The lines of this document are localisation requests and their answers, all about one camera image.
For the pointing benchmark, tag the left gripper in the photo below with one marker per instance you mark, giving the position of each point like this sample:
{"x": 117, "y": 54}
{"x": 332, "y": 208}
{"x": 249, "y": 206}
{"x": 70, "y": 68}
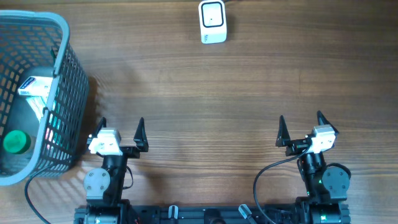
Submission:
{"x": 140, "y": 142}

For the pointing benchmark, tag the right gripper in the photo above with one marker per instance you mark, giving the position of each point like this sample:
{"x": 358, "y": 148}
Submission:
{"x": 283, "y": 139}

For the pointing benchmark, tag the white plaster box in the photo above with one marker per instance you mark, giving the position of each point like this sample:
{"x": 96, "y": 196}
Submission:
{"x": 35, "y": 90}

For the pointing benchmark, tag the green lid jar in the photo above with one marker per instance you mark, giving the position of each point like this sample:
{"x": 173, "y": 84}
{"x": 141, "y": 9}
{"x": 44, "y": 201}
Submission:
{"x": 17, "y": 142}

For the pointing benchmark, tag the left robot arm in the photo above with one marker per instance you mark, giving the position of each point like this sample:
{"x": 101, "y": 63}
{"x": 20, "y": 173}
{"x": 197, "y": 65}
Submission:
{"x": 104, "y": 186}

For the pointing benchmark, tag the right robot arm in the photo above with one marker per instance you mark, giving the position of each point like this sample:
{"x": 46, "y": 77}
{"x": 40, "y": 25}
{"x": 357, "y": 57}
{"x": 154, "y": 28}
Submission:
{"x": 326, "y": 184}

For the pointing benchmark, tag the white barcode scanner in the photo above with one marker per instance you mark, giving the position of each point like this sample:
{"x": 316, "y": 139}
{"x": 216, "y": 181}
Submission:
{"x": 213, "y": 27}

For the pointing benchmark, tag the grey plastic mesh basket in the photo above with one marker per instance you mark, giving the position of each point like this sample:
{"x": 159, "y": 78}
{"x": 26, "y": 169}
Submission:
{"x": 38, "y": 44}

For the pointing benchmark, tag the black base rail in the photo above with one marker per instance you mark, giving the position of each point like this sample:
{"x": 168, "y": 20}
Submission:
{"x": 276, "y": 213}

